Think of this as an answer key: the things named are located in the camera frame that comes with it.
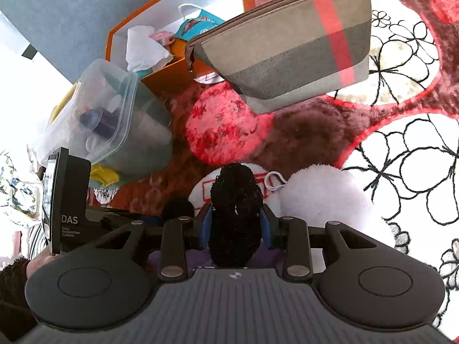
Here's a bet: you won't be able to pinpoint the white pad red lines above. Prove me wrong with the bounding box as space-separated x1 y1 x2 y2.
188 163 271 214

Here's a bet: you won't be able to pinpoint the light grey sofa cushion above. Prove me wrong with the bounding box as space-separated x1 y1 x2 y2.
1 0 150 82

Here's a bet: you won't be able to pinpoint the white fluffy plush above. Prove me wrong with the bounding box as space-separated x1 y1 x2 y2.
267 162 395 248

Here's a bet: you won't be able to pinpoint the maroon patterned blanket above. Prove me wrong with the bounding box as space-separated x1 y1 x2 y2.
110 84 345 215

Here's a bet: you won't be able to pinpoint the floral white cloth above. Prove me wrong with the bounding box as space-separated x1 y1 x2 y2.
1 147 44 228

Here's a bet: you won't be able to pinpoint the white textured cloth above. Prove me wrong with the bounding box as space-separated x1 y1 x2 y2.
125 26 174 72

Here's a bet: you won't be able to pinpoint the clear box yellow handle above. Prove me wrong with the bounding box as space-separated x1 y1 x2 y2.
36 59 173 179

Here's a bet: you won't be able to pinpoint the black fuzzy scrunchie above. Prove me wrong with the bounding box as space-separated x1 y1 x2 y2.
208 162 263 268

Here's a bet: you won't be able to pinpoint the orange white cardboard box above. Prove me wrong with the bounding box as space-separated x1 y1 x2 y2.
105 0 254 94

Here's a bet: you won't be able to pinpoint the red white floral rug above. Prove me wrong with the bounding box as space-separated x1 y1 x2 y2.
246 0 459 341

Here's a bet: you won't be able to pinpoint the person's left hand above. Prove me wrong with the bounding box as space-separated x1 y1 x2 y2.
26 247 59 279

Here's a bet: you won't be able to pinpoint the red fluffy pom-pom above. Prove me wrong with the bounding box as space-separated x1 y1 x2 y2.
185 82 274 165

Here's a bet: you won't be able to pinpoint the plaid zipper pouch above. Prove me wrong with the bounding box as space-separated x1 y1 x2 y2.
185 0 372 114

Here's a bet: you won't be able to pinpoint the purple fleece cloth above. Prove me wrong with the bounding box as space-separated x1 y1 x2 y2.
146 244 285 273

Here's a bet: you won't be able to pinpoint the black DAS device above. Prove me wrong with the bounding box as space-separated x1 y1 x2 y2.
43 148 91 254

